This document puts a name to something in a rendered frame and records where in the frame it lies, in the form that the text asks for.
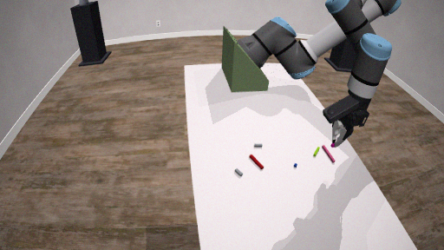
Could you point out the dark red rod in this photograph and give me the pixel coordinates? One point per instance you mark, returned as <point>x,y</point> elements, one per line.
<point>256,162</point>

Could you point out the dark pink rod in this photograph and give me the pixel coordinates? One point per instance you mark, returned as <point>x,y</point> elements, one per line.
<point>328,153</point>

